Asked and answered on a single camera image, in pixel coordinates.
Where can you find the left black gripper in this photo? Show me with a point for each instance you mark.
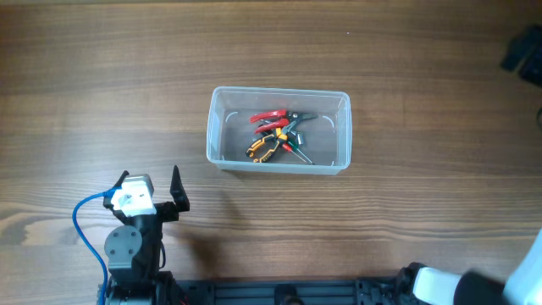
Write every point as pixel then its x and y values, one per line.
pixel 165 210

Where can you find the red handled cutters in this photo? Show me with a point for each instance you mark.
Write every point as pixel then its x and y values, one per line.
pixel 280 119

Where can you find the orange black pliers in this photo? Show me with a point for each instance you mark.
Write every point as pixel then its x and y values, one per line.
pixel 265 147

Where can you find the black red screwdriver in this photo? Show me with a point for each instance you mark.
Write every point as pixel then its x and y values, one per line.
pixel 291 148

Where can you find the silver socket wrench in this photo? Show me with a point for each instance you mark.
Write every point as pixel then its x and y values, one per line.
pixel 300 139

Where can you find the green handled screwdriver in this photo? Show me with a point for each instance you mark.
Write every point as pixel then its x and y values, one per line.
pixel 293 141

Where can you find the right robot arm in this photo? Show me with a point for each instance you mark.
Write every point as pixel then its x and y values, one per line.
pixel 428 285

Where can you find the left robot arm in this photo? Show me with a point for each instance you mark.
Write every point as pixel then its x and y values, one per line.
pixel 135 250

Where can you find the clear plastic container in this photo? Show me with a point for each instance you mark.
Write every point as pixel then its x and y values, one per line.
pixel 328 137

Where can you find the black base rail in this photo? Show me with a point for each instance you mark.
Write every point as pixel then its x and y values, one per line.
pixel 364 291

